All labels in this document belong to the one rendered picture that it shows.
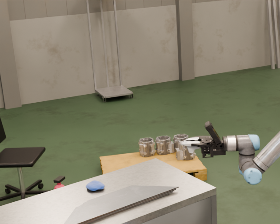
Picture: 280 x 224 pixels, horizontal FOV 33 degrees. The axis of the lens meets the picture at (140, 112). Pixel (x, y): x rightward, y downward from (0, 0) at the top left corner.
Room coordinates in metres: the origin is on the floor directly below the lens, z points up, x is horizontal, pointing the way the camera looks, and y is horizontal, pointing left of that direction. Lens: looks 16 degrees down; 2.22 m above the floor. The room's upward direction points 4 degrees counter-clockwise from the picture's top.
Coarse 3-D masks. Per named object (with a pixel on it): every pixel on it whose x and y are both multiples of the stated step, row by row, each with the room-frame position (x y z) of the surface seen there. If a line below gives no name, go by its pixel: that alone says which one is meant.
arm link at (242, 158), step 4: (240, 156) 2.05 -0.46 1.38; (244, 156) 2.04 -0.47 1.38; (248, 156) 2.03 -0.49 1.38; (252, 156) 2.04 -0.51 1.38; (240, 160) 2.05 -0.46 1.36; (244, 160) 2.02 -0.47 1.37; (248, 160) 2.00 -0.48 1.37; (240, 164) 2.03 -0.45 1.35; (240, 168) 2.03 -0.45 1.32; (240, 172) 2.05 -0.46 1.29
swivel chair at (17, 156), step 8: (0, 120) 4.80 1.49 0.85; (0, 128) 4.74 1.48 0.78; (0, 136) 4.69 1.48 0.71; (0, 152) 4.70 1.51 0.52; (8, 152) 4.68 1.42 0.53; (16, 152) 4.66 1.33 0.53; (24, 152) 4.64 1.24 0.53; (32, 152) 4.63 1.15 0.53; (40, 152) 4.63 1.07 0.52; (0, 160) 4.46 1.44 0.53; (8, 160) 4.44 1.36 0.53; (16, 160) 4.43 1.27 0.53; (24, 160) 4.41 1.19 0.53; (32, 160) 4.40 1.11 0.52; (8, 184) 4.80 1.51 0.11; (24, 184) 4.60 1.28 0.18; (32, 184) 4.75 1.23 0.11; (40, 184) 4.85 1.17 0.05; (8, 192) 4.78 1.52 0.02; (24, 192) 4.56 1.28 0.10; (32, 192) 4.56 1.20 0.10; (40, 192) 4.55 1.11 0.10; (0, 200) 4.45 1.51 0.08
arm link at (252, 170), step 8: (272, 144) 1.92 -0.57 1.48; (264, 152) 1.92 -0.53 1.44; (272, 152) 1.90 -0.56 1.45; (256, 160) 1.92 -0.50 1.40; (264, 160) 1.90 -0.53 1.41; (272, 160) 1.90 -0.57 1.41; (248, 168) 1.92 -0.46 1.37; (256, 168) 1.91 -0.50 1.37; (264, 168) 1.91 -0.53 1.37; (248, 176) 1.89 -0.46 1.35; (256, 176) 1.89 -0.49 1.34
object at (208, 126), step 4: (208, 124) 2.05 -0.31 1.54; (208, 128) 2.05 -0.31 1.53; (212, 128) 2.05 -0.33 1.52; (212, 132) 2.05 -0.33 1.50; (216, 132) 2.09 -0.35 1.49; (212, 136) 2.05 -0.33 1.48; (216, 136) 2.05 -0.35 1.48; (216, 140) 2.05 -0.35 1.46; (220, 140) 2.07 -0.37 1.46; (216, 144) 2.06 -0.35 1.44
